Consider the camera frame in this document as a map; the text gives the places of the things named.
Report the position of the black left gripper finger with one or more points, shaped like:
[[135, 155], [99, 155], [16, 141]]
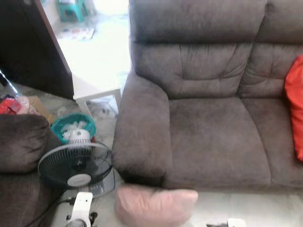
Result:
[[93, 218]]

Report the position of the red square pillow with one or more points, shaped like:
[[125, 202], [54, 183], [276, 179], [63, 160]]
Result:
[[296, 109]]

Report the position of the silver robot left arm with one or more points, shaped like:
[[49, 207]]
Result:
[[75, 224]]

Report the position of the black floor fan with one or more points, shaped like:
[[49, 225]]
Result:
[[75, 165]]

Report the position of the pink pillow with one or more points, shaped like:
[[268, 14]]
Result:
[[151, 205]]

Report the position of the brown-grey fabric sofa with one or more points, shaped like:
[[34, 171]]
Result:
[[213, 132], [21, 142]]

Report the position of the patterned floor mat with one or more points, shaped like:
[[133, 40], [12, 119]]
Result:
[[75, 34]]

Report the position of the teal waste basket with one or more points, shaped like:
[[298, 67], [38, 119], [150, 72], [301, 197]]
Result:
[[59, 125]]

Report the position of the cardboard box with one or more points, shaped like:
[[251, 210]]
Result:
[[40, 109]]

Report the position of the white side table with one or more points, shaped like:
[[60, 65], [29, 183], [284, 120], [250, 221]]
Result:
[[99, 80]]

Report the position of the red packets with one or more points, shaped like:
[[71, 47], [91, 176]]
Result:
[[7, 106]]

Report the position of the dark wooden door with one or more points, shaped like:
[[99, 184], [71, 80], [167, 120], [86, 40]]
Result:
[[28, 47]]

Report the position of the teal plastic stool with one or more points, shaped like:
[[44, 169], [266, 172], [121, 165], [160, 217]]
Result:
[[71, 12]]

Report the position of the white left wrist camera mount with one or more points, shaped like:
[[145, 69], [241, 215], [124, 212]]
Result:
[[83, 205]]

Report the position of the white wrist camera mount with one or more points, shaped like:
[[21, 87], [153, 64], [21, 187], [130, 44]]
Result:
[[236, 222], [83, 205]]

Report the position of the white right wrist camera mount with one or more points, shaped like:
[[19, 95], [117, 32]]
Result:
[[236, 222]]

